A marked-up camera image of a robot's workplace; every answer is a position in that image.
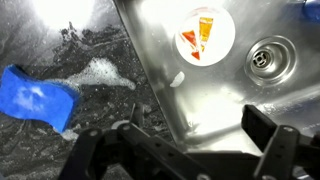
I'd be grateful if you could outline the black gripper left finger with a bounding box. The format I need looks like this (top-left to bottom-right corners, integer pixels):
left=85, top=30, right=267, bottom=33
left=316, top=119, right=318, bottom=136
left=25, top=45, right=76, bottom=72
left=58, top=103, right=214, bottom=180

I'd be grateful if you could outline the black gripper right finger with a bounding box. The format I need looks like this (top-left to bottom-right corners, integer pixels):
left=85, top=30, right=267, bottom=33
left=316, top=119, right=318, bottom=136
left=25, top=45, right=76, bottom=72
left=241, top=104, right=320, bottom=180

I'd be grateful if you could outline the red-orange sauce packet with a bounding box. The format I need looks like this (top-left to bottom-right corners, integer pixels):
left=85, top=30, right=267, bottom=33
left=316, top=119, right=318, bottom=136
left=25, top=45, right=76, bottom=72
left=180, top=29, right=202, bottom=61

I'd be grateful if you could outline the stainless steel sink basin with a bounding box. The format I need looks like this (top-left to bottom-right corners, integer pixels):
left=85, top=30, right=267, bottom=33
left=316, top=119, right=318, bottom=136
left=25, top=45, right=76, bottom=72
left=113, top=0, right=320, bottom=158

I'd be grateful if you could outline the metal sink drain strainer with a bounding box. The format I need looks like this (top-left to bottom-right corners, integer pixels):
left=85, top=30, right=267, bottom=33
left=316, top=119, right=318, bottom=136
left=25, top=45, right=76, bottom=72
left=243, top=34, right=298, bottom=87

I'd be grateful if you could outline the small white foam bit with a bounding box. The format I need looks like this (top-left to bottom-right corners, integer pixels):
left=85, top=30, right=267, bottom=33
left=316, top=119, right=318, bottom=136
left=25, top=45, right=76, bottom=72
left=169, top=70, right=186, bottom=88

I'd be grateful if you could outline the white soap foam puddle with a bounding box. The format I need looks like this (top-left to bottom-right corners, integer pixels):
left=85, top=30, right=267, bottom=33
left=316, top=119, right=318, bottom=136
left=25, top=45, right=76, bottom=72
left=53, top=58, right=137, bottom=93

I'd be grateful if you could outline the blue sponge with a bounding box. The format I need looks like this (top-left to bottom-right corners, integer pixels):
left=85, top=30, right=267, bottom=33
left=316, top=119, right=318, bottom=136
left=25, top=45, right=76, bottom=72
left=0, top=64, right=80, bottom=134

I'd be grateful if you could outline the small white plate with food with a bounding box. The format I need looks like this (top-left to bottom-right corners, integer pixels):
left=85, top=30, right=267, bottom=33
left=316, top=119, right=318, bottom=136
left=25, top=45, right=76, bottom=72
left=174, top=4, right=236, bottom=67

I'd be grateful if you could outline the yellow-orange sauce packet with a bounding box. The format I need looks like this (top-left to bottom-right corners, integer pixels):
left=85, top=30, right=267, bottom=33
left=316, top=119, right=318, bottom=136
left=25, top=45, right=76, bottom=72
left=198, top=16, right=214, bottom=53

